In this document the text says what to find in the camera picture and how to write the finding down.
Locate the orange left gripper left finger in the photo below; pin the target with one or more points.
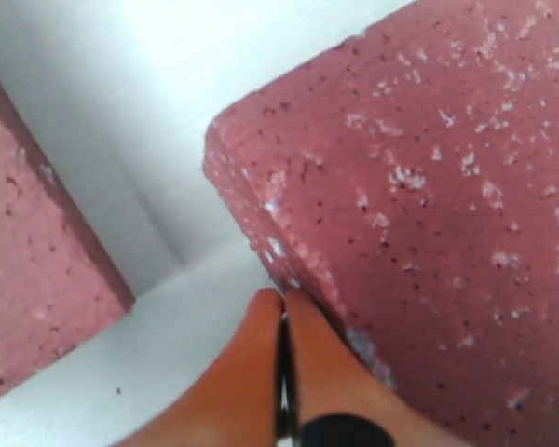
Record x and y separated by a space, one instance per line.
235 402

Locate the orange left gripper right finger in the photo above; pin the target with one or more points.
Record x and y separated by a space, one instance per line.
334 400

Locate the red brick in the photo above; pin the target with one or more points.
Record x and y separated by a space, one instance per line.
58 285
409 179

